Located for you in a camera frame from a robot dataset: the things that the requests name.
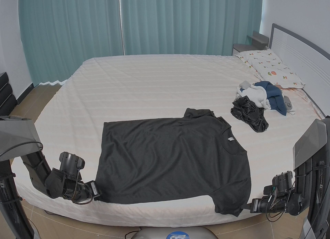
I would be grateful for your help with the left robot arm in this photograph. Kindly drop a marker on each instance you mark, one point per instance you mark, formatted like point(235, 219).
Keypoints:
point(38, 171)

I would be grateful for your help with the white printed pillow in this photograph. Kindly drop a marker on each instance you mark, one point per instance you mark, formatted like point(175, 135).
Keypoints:
point(273, 68)

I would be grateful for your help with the bed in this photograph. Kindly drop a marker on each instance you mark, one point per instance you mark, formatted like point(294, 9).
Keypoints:
point(167, 83)

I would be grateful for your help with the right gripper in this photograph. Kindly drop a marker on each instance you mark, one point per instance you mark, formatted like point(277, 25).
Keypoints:
point(263, 205)

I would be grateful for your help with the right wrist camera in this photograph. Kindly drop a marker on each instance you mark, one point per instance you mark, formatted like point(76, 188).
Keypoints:
point(268, 189)

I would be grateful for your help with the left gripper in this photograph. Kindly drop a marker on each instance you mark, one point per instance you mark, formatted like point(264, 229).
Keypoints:
point(94, 189)

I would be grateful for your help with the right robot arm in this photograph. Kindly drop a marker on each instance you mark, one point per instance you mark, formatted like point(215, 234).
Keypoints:
point(309, 142)

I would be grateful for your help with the black T-shirt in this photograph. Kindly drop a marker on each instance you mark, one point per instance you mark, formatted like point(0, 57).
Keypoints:
point(167, 155)

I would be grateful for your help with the blue-green curtain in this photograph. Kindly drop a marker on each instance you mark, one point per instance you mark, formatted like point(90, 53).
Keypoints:
point(64, 26)
point(193, 14)

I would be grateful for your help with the pile of clothes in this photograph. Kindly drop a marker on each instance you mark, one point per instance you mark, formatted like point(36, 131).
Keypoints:
point(250, 117)

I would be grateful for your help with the grey bedside table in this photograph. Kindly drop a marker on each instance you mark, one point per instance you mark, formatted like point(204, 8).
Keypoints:
point(245, 47)

